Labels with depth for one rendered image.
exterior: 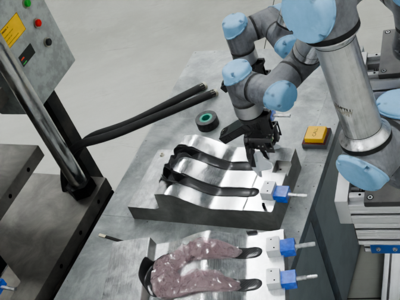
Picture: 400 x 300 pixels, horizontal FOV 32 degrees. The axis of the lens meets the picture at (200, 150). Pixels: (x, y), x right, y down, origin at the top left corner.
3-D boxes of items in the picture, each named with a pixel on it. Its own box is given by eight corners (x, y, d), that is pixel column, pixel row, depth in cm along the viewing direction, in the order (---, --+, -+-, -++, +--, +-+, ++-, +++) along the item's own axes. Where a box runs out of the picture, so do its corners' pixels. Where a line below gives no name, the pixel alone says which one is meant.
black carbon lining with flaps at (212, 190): (272, 165, 218) (265, 143, 212) (258, 205, 208) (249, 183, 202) (174, 161, 234) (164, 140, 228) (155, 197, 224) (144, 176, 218)
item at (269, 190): (311, 195, 205) (307, 183, 201) (306, 208, 202) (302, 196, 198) (268, 192, 211) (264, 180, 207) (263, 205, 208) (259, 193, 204)
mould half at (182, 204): (301, 168, 223) (292, 137, 214) (278, 231, 207) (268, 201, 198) (163, 161, 246) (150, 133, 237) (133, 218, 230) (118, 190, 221)
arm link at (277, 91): (303, 67, 169) (268, 58, 176) (275, 96, 165) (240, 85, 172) (310, 92, 174) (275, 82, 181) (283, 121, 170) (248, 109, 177)
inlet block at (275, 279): (318, 274, 188) (315, 262, 185) (319, 290, 185) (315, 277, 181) (270, 280, 192) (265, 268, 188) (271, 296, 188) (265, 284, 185)
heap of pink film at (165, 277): (242, 243, 200) (235, 225, 195) (241, 296, 187) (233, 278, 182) (156, 256, 207) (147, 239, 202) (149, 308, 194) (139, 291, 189)
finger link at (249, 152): (253, 169, 191) (248, 141, 188) (249, 169, 192) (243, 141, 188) (260, 161, 195) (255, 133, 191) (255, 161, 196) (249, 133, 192)
